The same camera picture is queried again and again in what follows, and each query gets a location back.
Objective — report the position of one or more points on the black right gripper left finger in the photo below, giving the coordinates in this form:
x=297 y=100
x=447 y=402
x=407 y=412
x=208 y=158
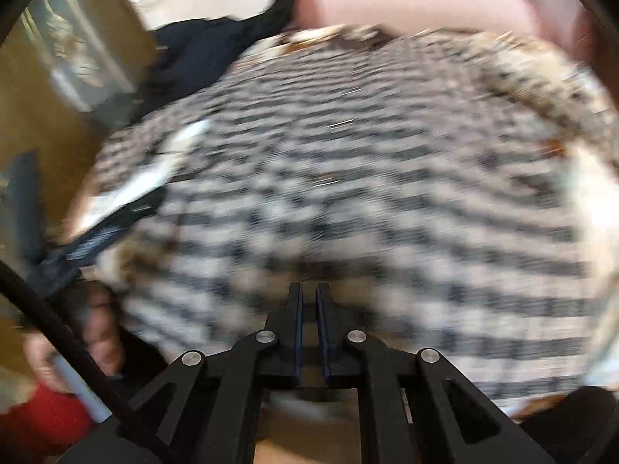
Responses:
x=205 y=409

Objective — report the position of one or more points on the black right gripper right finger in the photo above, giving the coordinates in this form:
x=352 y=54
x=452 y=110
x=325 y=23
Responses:
x=414 y=408

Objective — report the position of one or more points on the black white checkered coat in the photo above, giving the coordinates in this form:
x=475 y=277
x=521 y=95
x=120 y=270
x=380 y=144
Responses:
x=367 y=212

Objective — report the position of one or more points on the wooden glass cabinet door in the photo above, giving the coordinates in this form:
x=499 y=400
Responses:
x=69 y=69

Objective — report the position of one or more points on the dark navy garment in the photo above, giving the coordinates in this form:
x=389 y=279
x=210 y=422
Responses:
x=194 y=54

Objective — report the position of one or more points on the pink bolster pillow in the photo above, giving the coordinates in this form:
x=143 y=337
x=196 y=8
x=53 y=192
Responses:
x=407 y=17

